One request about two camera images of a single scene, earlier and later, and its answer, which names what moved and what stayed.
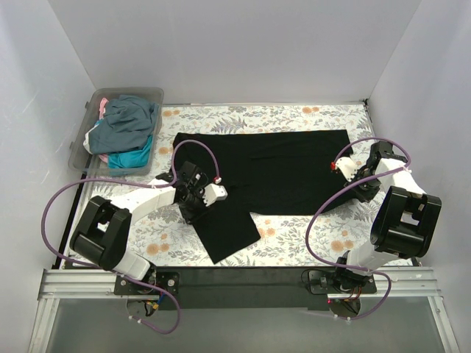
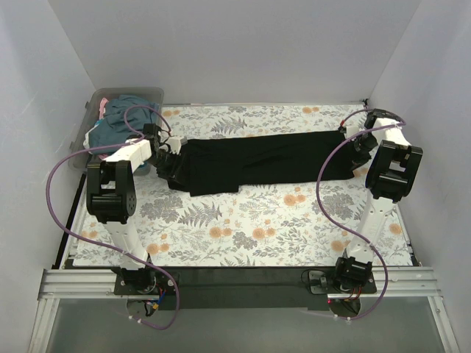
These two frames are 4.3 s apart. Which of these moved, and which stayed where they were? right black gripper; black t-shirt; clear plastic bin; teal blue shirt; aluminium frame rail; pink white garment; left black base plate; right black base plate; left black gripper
Moved: black t-shirt; left black gripper; right black gripper
Stayed: teal blue shirt; right black base plate; pink white garment; aluminium frame rail; clear plastic bin; left black base plate
